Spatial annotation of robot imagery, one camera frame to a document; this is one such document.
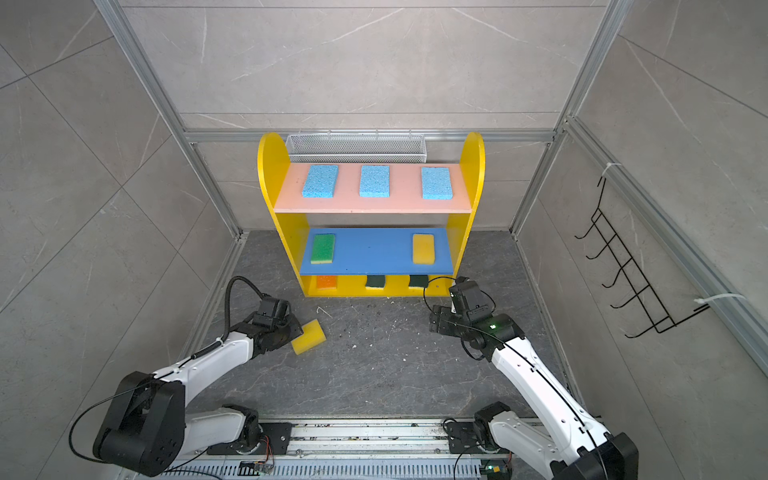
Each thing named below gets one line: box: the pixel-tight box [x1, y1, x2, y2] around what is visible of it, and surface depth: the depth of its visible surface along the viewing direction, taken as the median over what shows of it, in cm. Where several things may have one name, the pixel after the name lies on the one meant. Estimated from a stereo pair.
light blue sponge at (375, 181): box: [359, 165, 391, 198], surface depth 76 cm
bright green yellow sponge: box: [310, 234, 336, 264], surface depth 97 cm
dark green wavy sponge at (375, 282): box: [365, 275, 385, 290], surface depth 103 cm
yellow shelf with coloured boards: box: [258, 132, 487, 297], surface depth 81 cm
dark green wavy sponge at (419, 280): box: [409, 274, 429, 288], surface depth 103 cm
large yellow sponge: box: [413, 234, 435, 265], surface depth 95 cm
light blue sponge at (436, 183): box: [421, 167, 453, 200], surface depth 76 cm
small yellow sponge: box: [291, 319, 327, 355], surface depth 91 cm
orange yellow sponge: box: [317, 275, 337, 290], surface depth 103 cm
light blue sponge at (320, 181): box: [301, 165, 339, 198], surface depth 76 cm
